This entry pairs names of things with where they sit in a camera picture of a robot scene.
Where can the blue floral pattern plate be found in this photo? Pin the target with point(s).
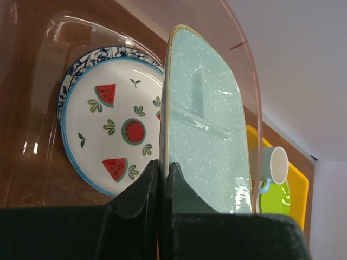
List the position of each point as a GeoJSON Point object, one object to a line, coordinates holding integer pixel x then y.
{"type": "Point", "coordinates": [92, 58]}

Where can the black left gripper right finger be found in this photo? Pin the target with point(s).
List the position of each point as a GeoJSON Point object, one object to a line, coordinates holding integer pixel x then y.
{"type": "Point", "coordinates": [196, 231]}

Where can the mint green divided dish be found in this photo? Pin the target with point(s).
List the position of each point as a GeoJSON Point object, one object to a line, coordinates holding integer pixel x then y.
{"type": "Point", "coordinates": [202, 124]}

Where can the transparent pink plastic bin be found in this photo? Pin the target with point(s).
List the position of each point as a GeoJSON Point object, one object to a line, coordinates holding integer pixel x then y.
{"type": "Point", "coordinates": [39, 42]}

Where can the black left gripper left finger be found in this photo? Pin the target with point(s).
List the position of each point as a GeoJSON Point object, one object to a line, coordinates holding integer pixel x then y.
{"type": "Point", "coordinates": [124, 228]}

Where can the lime green small plate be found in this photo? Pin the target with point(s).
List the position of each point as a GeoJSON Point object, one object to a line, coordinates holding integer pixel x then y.
{"type": "Point", "coordinates": [277, 200]}

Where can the yellow plastic tray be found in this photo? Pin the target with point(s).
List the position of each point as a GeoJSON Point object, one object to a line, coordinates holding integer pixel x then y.
{"type": "Point", "coordinates": [299, 189]}

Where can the light blue ceramic mug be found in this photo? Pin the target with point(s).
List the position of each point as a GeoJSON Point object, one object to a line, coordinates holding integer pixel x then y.
{"type": "Point", "coordinates": [275, 165]}

